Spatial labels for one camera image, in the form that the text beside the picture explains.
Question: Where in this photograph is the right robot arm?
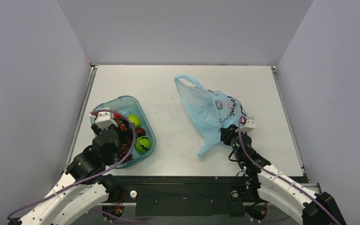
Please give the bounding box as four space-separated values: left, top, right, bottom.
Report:
220 125 346 225

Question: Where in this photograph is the yellow-green fake fruit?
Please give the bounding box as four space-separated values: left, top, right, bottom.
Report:
127 114 142 129

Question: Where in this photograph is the red fake fruit bunch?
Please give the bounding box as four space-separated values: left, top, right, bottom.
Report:
113 113 127 131

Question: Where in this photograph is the light blue plastic bag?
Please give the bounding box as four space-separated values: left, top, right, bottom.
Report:
174 75 248 158

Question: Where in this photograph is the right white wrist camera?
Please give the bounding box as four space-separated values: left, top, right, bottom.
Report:
241 117 256 133

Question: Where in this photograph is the teal transparent plastic tray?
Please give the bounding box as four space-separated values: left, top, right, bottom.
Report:
90 96 156 169

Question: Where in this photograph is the dark red fake grape bunch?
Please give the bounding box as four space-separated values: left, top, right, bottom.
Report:
116 142 133 162

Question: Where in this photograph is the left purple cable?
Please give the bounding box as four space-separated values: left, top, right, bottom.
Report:
7 109 150 224

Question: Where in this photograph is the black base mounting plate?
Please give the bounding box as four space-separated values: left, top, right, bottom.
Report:
59 175 294 218

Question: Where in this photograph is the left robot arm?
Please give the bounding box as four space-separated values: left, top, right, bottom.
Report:
7 122 137 225

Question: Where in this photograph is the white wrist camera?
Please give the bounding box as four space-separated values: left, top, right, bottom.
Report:
90 107 118 129
241 117 256 133

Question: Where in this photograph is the purple cable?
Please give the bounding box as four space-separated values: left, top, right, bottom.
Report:
7 109 150 224
237 115 342 225

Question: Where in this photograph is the green fake watermelon ball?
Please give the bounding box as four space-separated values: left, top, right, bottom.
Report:
135 136 152 154

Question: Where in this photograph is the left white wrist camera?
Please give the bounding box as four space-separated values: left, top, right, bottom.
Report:
90 107 118 129

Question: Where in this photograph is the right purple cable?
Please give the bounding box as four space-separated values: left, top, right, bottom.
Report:
237 115 342 225

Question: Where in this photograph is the dark red fake fruit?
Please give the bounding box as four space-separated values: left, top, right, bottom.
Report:
136 127 146 137

